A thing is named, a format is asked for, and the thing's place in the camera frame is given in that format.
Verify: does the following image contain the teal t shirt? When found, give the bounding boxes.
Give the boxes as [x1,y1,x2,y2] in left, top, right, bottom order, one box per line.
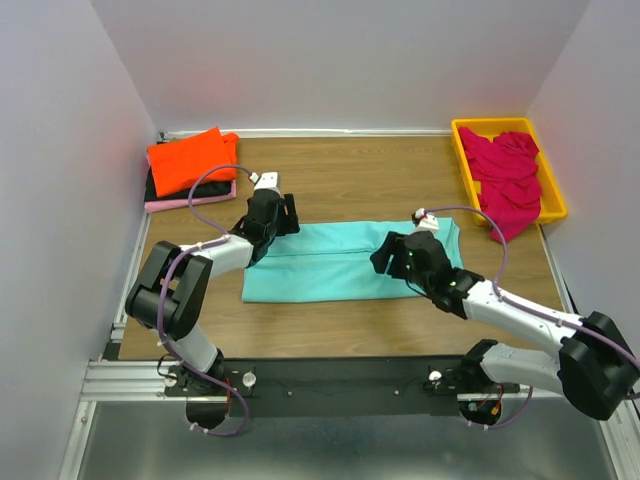
[241,218,465,304]

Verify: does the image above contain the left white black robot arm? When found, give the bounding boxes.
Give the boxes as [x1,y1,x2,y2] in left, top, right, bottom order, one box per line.
[125,188,300,395]

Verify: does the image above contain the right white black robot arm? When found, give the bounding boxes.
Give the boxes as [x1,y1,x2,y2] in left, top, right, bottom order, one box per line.
[370,231,639,420]

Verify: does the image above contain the black folded t shirt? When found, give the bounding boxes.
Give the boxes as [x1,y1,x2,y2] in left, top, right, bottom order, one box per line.
[144,171,234,202]

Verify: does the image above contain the orange folded t shirt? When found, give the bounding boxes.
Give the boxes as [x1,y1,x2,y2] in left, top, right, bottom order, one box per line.
[147,127,239,197]

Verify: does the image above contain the magenta crumpled t shirt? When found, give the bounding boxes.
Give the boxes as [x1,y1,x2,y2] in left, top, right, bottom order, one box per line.
[458,127,542,241]

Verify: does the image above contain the pink folded t shirt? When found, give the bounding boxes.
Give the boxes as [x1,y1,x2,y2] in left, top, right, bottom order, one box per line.
[144,181,237,213]

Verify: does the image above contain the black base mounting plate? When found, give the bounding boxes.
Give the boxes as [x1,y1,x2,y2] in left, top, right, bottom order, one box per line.
[161,355,520,429]

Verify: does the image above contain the yellow plastic bin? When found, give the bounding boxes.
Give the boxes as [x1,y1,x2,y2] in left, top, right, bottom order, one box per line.
[451,117,567,225]

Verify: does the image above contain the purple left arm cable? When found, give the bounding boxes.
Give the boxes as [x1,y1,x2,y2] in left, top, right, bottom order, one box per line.
[155,165,259,437]

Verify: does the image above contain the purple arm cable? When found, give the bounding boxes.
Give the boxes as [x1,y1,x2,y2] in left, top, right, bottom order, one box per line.
[419,205,640,431]
[155,165,259,437]

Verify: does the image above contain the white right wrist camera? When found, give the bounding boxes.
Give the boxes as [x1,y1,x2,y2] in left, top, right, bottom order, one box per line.
[412,208,439,234]

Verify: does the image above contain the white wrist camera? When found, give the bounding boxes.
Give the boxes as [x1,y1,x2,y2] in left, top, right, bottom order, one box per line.
[248,172,281,195]
[412,208,439,234]

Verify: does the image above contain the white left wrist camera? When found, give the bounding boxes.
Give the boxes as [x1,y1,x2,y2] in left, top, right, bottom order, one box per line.
[248,172,281,195]

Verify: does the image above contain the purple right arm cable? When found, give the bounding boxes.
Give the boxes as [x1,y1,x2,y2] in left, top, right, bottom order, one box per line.
[419,205,640,431]

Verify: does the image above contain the aluminium frame rail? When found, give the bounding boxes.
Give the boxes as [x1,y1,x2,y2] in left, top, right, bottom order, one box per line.
[79,355,640,480]

